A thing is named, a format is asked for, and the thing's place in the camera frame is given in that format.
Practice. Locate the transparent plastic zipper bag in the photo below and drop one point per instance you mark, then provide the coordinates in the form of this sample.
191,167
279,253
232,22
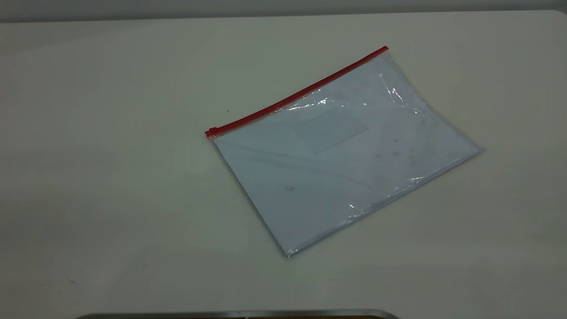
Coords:
345,164

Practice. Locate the red zipper slider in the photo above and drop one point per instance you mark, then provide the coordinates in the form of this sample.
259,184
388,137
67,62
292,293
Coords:
211,131

